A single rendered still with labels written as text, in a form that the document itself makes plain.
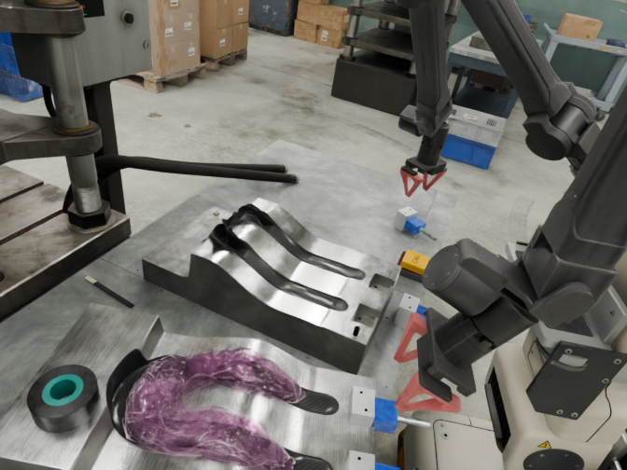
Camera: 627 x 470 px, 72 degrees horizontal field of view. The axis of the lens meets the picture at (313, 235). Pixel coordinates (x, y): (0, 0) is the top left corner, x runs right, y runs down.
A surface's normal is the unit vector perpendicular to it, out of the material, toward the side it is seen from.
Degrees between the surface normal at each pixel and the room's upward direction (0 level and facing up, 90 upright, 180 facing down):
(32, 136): 0
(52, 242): 0
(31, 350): 0
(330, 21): 84
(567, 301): 90
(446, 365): 27
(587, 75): 90
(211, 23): 90
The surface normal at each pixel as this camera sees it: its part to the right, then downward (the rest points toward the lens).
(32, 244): 0.14, -0.81
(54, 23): 0.48, 0.56
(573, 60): -0.46, 0.46
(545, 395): -0.15, 0.55
